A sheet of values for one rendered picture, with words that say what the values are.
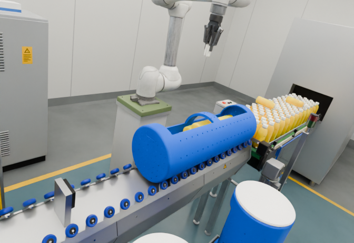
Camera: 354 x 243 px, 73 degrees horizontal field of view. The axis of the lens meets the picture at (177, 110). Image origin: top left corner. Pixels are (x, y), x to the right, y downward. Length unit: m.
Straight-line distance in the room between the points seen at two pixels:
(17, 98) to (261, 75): 5.22
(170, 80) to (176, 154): 0.94
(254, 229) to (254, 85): 5.40
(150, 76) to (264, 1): 4.98
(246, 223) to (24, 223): 0.88
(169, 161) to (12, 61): 1.67
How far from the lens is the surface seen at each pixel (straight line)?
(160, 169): 1.14
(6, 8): 2.44
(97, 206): 1.14
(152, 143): 1.13
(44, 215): 1.12
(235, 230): 1.24
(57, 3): 3.76
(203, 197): 2.23
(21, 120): 2.58
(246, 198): 1.21
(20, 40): 2.34
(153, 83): 1.82
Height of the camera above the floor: 1.75
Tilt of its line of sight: 22 degrees down
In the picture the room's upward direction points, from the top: 13 degrees clockwise
